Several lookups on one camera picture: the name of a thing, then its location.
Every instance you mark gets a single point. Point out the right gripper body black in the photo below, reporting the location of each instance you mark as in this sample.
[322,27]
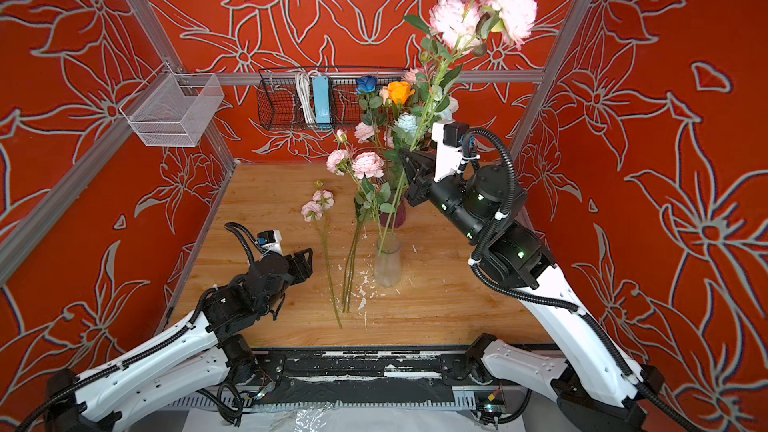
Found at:
[455,196]

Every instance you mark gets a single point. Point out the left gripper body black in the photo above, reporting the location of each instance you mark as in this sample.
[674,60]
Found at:
[299,270]

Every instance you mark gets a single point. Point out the purple ribbed glass vase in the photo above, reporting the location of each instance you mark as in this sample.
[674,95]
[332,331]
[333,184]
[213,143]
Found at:
[396,220]

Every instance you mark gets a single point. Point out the white hydrangea flower stem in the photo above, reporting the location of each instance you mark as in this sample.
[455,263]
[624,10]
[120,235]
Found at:
[425,124]

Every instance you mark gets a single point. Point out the pink mini rose spray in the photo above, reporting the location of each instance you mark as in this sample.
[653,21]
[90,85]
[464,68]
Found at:
[350,266]

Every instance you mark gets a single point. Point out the pink peony flower stem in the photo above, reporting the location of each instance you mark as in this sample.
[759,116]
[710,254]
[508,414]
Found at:
[376,138]

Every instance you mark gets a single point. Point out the yellow rose flower stem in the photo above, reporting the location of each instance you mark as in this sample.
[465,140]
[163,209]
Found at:
[398,114]

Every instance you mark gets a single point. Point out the peach rose flower stem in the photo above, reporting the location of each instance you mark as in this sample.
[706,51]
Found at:
[384,94]

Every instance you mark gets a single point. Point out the blue rose flower stem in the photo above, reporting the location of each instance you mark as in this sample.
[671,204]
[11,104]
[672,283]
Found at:
[369,101]

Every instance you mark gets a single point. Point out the large pink peony spray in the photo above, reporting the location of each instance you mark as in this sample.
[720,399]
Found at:
[455,29]

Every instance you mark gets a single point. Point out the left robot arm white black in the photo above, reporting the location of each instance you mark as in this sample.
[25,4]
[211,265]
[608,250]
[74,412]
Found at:
[204,352]

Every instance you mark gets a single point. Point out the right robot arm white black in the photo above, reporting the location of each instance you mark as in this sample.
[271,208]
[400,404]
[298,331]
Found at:
[595,384]

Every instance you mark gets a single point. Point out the clear ribbed glass vase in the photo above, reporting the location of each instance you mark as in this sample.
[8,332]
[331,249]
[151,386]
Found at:
[388,265]

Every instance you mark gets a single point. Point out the mixed flower bunch on table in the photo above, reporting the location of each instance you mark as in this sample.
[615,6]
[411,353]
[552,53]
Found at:
[368,171]

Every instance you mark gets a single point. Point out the blue flat box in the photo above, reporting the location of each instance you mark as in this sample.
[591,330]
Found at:
[321,97]

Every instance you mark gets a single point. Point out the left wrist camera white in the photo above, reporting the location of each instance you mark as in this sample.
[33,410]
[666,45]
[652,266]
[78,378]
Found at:
[269,242]

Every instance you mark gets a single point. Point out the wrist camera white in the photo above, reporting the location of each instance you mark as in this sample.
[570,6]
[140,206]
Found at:
[450,137]
[269,242]

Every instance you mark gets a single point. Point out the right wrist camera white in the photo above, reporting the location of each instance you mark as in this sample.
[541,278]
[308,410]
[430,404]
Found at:
[450,137]

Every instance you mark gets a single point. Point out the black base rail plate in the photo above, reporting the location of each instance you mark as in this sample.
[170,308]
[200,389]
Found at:
[396,376]

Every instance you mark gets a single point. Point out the black wire wall basket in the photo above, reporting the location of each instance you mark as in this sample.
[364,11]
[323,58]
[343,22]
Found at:
[285,96]

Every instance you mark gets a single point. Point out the white mesh wall basket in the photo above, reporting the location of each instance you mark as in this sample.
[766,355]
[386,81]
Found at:
[169,112]

